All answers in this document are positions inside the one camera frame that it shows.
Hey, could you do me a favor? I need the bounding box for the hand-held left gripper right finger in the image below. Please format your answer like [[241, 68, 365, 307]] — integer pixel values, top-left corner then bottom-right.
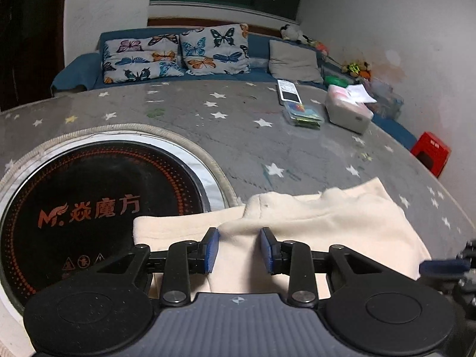
[[259, 227, 388, 304]]

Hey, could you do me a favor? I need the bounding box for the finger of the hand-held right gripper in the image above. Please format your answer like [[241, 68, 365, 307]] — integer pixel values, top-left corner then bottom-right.
[[419, 259, 470, 277]]

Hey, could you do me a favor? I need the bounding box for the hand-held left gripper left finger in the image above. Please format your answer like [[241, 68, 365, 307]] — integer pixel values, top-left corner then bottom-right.
[[88, 228, 221, 304]]

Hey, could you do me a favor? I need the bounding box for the cream garment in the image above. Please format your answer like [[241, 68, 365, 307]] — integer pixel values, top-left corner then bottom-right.
[[133, 178, 433, 302]]

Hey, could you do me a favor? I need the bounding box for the black round induction cooktop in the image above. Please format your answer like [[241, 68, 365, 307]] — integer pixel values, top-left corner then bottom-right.
[[0, 136, 228, 307]]

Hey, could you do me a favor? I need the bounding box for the red plastic stool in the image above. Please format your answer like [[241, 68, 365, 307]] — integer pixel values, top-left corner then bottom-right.
[[411, 131, 452, 178]]

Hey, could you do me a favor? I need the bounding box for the clear box of colourful items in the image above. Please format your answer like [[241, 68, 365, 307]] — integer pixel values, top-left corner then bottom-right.
[[283, 101, 325, 130]]

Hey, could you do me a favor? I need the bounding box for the white tissue box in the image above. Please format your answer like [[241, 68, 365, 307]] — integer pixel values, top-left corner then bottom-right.
[[325, 84, 374, 134]]

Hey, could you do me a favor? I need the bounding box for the white remote control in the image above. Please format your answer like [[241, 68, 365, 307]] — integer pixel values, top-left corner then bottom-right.
[[277, 79, 302, 106]]

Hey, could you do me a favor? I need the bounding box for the clear plastic storage container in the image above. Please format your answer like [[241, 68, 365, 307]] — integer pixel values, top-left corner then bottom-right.
[[366, 78, 405, 120]]

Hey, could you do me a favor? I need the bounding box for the white paper sheet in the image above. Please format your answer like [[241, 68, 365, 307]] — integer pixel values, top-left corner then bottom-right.
[[344, 84, 377, 104]]

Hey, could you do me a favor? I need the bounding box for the plain grey pillow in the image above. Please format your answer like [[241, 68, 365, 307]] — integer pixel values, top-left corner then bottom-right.
[[268, 39, 324, 83]]

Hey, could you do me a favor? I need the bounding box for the butterfly print pillow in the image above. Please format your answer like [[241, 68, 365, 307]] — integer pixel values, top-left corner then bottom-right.
[[179, 23, 251, 76], [102, 34, 185, 84]]

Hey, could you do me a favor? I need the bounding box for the blue sofa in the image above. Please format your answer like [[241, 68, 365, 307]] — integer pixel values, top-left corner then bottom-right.
[[50, 25, 418, 150]]

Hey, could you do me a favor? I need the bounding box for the black and white plush toy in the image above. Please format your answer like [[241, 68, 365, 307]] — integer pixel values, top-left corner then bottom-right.
[[280, 24, 314, 44]]

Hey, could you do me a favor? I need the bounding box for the dark door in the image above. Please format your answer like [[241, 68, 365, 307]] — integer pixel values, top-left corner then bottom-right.
[[0, 0, 69, 111]]

